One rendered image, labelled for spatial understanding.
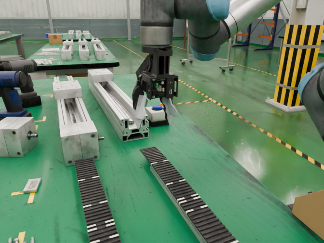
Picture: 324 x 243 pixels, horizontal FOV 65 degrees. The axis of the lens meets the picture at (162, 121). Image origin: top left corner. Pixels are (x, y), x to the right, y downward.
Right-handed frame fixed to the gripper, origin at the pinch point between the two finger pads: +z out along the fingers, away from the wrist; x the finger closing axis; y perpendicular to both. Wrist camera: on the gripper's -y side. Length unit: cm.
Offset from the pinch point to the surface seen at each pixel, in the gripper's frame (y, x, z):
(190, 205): 22.2, 0.2, 10.5
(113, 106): -32.6, -4.1, 5.3
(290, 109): -177, 265, 84
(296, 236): 34.7, 17.2, 13.4
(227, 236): 32.1, 2.4, 10.4
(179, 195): 18.3, -0.5, 10.5
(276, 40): -763, 818, 43
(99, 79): -76, -2, 4
